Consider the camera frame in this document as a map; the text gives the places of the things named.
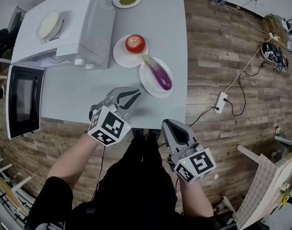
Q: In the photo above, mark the person's right forearm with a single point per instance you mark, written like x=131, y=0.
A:
x=196, y=198

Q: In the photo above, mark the white bowl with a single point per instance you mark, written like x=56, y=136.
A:
x=49, y=25

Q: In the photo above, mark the person's left forearm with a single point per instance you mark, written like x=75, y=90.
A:
x=74, y=162

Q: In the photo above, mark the wall socket with chargers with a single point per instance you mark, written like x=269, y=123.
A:
x=220, y=1

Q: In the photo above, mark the white apple plate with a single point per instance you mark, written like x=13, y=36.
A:
x=126, y=59

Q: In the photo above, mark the white eggplant plate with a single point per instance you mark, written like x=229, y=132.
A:
x=150, y=85

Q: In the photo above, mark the person's right black shoe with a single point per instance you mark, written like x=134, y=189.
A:
x=153, y=134

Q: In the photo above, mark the pale wooden bar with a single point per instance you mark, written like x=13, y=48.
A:
x=247, y=153

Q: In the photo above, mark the black office chair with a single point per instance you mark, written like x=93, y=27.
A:
x=2, y=38

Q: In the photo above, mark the black bowl of parts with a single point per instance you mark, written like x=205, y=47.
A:
x=268, y=53

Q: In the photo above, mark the white microwave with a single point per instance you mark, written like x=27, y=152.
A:
x=71, y=20

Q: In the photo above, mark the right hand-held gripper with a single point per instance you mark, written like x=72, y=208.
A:
x=196, y=164

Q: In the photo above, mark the person's black clothing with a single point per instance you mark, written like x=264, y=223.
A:
x=131, y=188

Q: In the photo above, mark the white oval placemat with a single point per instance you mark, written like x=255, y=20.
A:
x=283, y=178

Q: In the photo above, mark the grey table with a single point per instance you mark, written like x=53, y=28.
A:
x=88, y=92

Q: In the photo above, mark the checked cloth table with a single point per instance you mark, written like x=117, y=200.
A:
x=261, y=188

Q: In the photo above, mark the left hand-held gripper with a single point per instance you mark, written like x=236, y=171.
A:
x=110, y=126

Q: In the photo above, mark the brown bag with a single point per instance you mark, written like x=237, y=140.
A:
x=271, y=25

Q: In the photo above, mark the white power strip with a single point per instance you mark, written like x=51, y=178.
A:
x=220, y=102

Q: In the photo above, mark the yellow sunflower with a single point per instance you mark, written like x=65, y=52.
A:
x=284, y=199

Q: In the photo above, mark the purple eggplant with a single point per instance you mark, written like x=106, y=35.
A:
x=159, y=73

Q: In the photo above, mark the person's left black shoe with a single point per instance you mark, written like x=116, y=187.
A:
x=138, y=132

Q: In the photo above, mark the red apple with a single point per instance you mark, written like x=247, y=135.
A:
x=135, y=43

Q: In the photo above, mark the person's black shoe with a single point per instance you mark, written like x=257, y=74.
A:
x=138, y=132
x=153, y=134

